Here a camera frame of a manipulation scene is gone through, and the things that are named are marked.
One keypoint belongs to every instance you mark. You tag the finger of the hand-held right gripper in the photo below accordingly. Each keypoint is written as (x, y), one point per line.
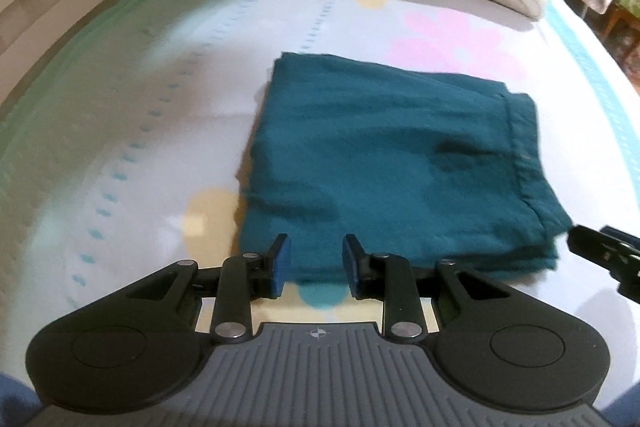
(600, 249)

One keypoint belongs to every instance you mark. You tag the teal pants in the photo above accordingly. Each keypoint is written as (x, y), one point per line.
(375, 147)

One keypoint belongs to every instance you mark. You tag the person's blue clothing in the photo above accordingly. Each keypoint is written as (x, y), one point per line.
(15, 402)

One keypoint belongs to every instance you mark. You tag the wooden table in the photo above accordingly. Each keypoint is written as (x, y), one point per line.
(612, 22)

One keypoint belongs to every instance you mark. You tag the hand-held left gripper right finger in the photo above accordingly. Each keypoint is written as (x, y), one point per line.
(350, 264)

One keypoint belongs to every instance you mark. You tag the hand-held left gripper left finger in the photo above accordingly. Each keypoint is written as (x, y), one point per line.
(282, 267)

